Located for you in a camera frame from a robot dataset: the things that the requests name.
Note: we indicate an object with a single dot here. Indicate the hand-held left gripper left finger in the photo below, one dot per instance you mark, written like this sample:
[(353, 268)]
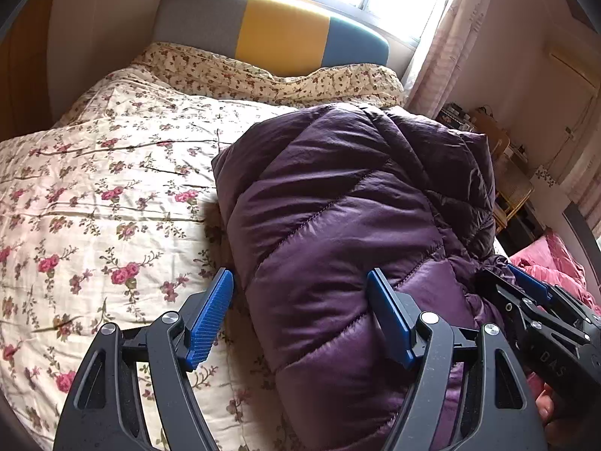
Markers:
[(211, 319)]

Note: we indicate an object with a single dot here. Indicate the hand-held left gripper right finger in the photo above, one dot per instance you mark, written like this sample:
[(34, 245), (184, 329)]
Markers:
[(389, 319)]

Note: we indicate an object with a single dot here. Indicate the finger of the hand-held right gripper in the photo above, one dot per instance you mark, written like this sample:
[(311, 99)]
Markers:
[(530, 284), (493, 289)]

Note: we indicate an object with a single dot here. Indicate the purple down jacket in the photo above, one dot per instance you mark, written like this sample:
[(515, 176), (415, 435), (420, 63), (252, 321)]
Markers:
[(328, 221)]

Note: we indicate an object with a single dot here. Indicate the person's right hand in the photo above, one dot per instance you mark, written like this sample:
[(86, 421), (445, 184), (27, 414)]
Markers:
[(547, 408)]

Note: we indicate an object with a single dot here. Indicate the pink blanket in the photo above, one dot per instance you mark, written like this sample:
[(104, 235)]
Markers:
[(563, 253)]

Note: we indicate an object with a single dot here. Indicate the cluttered wooden rack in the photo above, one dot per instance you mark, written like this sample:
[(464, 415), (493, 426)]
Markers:
[(507, 174)]

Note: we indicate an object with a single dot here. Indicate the large-flower floral quilt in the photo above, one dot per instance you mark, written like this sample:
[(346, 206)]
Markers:
[(94, 197)]

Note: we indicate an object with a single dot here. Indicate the white cabinet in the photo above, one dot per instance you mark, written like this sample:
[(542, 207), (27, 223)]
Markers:
[(568, 103)]

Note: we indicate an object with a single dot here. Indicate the pink patterned curtain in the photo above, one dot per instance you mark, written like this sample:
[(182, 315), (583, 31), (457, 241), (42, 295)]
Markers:
[(450, 56)]

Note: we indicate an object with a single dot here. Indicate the floral pillow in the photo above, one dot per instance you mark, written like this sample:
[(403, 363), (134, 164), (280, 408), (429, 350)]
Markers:
[(211, 65)]

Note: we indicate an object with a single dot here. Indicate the grey yellow blue headboard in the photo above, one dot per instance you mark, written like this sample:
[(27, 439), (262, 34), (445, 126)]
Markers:
[(277, 33)]

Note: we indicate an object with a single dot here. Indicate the wooden wardrobe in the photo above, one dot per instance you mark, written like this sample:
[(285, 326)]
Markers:
[(23, 80)]

